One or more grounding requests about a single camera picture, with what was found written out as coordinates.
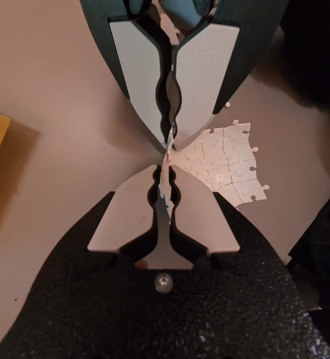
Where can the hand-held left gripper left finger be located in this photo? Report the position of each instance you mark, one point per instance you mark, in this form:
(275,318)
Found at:
(125,218)

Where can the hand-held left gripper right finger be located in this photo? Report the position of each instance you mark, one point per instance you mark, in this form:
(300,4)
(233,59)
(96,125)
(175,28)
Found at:
(204,221)

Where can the partly built white puzzle ball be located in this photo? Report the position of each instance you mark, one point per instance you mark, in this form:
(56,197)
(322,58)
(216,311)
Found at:
(226,168)

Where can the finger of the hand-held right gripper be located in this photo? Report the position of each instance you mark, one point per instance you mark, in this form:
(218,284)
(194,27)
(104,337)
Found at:
(204,78)
(137,70)

